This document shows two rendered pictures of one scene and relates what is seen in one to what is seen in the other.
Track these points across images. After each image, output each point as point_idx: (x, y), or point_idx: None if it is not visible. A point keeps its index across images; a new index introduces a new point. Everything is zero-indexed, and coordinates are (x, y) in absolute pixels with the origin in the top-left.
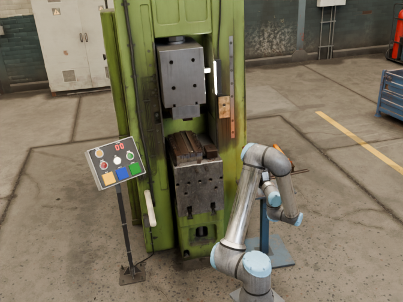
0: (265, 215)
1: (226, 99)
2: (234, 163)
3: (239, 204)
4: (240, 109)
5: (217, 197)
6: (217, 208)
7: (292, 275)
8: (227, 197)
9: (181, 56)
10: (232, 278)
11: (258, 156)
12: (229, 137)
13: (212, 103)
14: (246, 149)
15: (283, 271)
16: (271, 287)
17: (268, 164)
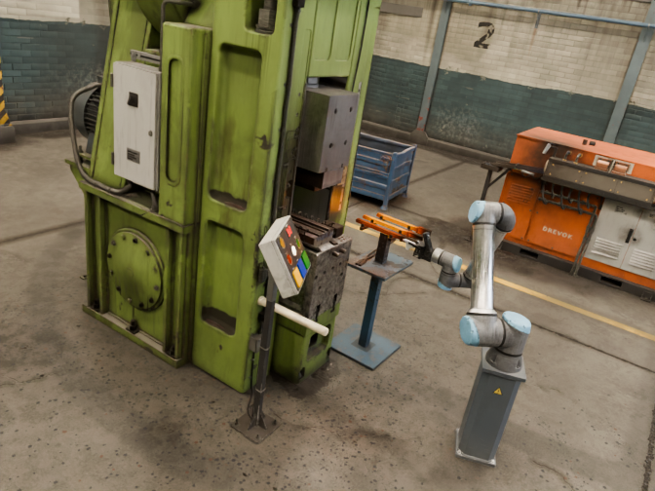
0: (376, 297)
1: None
2: None
3: (488, 266)
4: (349, 173)
5: (340, 286)
6: (336, 301)
7: (408, 358)
8: None
9: (343, 104)
10: (365, 382)
11: (497, 212)
12: (337, 209)
13: None
14: (482, 207)
15: (398, 357)
16: (406, 375)
17: (506, 219)
